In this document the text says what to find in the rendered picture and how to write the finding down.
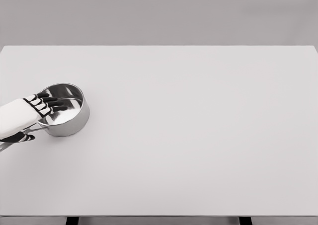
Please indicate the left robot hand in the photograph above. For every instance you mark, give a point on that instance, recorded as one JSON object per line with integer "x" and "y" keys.
{"x": 17, "y": 114}

